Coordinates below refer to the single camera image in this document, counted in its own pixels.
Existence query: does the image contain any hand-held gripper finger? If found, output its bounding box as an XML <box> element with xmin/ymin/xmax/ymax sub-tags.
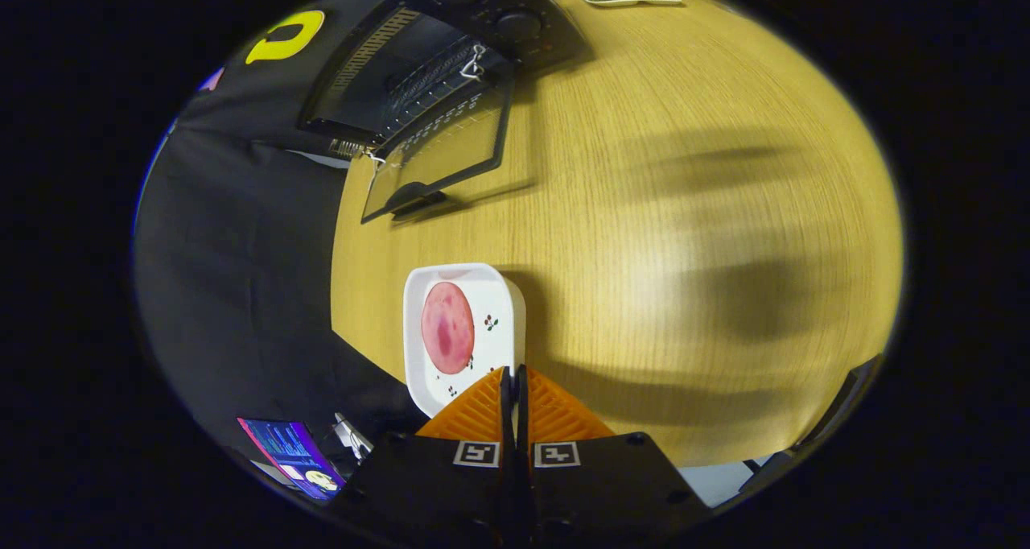
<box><xmin>517</xmin><ymin>364</ymin><xmax>713</xmax><ymax>546</ymax></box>
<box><xmin>334</xmin><ymin>365</ymin><xmax>516</xmax><ymax>546</ymax></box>

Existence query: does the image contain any white square plate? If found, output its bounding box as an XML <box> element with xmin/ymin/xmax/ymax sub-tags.
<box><xmin>402</xmin><ymin>262</ymin><xmax>527</xmax><ymax>419</ymax></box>

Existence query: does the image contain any pink ham slice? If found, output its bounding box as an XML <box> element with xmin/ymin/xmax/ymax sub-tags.
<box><xmin>420</xmin><ymin>282</ymin><xmax>476</xmax><ymax>375</ymax></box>

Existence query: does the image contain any black toaster oven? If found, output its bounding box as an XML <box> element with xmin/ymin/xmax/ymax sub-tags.
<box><xmin>298</xmin><ymin>0</ymin><xmax>588</xmax><ymax>225</ymax></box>

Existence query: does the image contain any purple screen phone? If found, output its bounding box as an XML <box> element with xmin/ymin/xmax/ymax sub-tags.
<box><xmin>237</xmin><ymin>418</ymin><xmax>347</xmax><ymax>502</ymax></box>

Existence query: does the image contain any black backdrop cloth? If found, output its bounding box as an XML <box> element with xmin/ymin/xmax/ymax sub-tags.
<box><xmin>133</xmin><ymin>0</ymin><xmax>427</xmax><ymax>485</ymax></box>

